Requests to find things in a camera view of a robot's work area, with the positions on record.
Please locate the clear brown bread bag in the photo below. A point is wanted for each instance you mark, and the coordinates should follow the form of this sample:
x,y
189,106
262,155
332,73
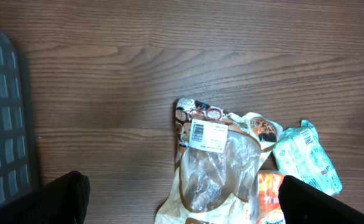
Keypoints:
x,y
218,157

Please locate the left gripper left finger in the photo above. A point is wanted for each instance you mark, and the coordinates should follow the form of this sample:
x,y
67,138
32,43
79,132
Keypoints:
x,y
63,200

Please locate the teal white snack packet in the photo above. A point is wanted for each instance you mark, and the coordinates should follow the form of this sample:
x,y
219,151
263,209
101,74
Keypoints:
x,y
299,153

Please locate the orange snack packet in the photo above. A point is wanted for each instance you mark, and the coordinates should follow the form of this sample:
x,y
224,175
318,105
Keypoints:
x,y
270,209

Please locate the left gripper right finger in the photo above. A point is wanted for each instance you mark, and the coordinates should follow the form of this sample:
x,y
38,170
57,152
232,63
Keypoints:
x,y
304,204

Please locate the grey plastic shopping basket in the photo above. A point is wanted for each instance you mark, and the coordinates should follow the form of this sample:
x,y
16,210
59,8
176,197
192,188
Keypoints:
x,y
19,169

